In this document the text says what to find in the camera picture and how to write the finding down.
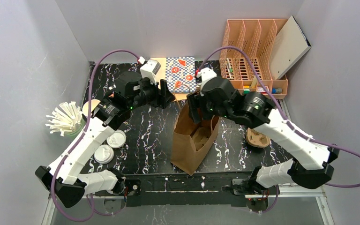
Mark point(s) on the green cup of stirrers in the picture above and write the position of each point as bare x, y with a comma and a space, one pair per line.
66, 119

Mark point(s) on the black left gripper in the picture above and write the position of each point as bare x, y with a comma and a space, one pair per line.
161, 94

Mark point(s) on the white folder board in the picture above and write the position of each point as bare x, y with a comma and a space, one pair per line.
289, 46

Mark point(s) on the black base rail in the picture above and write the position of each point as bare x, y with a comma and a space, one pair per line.
182, 182

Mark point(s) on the orange file organizer rack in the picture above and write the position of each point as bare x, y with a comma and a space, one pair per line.
255, 37

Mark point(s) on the checkered paper sheet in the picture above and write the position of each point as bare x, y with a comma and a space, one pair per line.
180, 74

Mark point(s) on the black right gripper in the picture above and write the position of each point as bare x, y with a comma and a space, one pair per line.
194, 105

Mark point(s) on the white lid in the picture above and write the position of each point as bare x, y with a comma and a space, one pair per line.
117, 139
104, 154

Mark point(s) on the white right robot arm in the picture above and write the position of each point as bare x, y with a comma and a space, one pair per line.
310, 166

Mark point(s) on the brown paper bag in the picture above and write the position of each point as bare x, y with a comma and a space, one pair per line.
191, 142

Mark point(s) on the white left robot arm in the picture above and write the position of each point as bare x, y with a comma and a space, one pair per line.
63, 177

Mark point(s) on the cardboard cup carrier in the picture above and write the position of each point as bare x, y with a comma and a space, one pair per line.
257, 139

